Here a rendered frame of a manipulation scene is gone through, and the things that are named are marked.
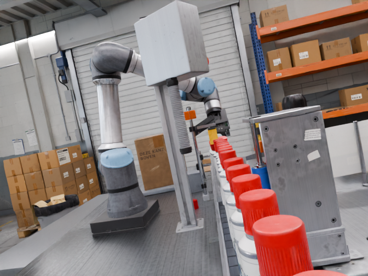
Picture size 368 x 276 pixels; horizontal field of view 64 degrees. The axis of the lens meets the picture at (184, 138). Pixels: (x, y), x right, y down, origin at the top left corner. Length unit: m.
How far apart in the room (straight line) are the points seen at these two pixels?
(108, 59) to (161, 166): 0.66
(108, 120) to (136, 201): 0.35
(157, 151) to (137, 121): 3.98
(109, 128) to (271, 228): 1.06
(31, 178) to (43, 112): 2.06
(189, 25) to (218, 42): 4.49
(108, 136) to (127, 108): 4.34
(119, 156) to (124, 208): 0.18
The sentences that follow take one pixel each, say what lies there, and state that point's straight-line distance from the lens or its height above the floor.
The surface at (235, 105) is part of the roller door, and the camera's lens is 5.20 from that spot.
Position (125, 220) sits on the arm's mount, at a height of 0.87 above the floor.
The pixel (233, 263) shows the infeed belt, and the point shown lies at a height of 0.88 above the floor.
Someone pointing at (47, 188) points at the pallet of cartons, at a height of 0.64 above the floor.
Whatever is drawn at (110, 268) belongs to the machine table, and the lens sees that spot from 0.86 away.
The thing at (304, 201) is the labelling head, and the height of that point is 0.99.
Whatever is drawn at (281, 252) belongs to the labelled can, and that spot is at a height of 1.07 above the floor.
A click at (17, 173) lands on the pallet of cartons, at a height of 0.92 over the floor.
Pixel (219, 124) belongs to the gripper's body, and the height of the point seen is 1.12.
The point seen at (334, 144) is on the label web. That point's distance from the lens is 0.95.
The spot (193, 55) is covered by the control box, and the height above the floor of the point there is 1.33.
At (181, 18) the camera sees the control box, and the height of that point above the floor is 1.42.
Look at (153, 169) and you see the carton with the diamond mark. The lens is 1.56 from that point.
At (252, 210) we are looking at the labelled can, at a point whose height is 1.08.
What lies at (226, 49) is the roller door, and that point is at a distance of 5.31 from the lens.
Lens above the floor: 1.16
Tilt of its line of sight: 3 degrees down
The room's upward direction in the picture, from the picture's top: 12 degrees counter-clockwise
